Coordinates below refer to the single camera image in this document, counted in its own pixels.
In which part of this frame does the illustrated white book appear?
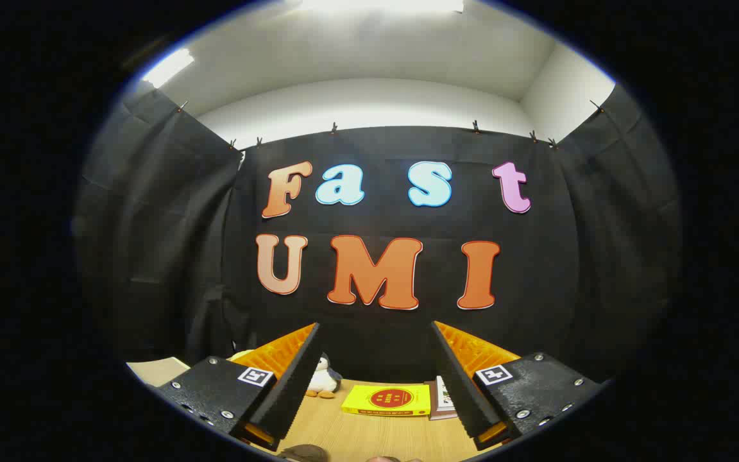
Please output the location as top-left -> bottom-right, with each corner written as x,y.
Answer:
435,376 -> 459,413

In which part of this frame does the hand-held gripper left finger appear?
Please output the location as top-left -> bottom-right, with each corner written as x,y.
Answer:
150,322 -> 323,452

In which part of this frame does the black backdrop cloth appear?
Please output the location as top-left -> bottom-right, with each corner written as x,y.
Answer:
74,83 -> 683,386

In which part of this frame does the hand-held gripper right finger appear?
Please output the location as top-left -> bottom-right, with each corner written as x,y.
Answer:
431,320 -> 603,451

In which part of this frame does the ceiling light panel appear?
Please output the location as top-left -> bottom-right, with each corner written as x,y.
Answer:
141,48 -> 196,89

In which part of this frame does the plain white book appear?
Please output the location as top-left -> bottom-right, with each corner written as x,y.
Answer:
425,381 -> 459,422

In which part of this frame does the penguin plush toy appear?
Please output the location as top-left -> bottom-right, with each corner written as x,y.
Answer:
307,355 -> 343,400

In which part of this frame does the yellow book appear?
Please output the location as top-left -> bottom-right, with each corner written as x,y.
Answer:
341,384 -> 432,418

